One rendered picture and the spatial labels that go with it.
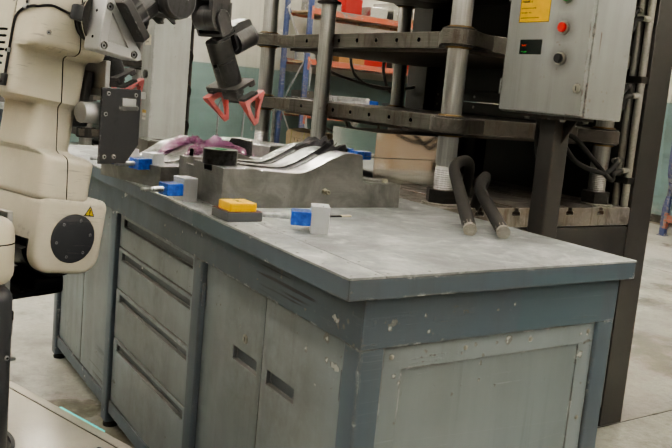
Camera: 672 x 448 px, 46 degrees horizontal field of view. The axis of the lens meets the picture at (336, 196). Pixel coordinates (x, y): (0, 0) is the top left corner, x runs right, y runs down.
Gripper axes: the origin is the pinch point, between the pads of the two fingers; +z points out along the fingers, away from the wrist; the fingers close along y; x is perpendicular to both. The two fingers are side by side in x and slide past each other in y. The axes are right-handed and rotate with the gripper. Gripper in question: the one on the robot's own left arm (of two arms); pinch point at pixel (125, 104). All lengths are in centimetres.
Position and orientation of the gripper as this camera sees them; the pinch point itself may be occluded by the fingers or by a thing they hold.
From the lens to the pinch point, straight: 217.8
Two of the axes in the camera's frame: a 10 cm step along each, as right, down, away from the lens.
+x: -5.9, 4.9, -6.4
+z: 2.0, 8.6, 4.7
